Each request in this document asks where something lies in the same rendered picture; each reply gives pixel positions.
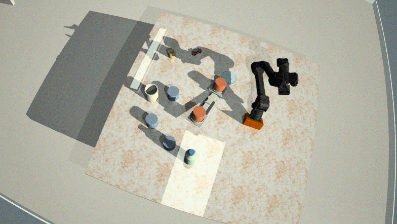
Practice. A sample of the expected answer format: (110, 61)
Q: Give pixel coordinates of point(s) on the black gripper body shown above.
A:
(283, 76)

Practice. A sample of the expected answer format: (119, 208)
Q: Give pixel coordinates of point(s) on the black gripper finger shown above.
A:
(282, 63)
(283, 86)

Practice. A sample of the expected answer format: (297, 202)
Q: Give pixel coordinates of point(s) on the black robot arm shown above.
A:
(261, 103)

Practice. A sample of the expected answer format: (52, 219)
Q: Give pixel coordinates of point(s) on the cream open cylinder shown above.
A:
(151, 92)

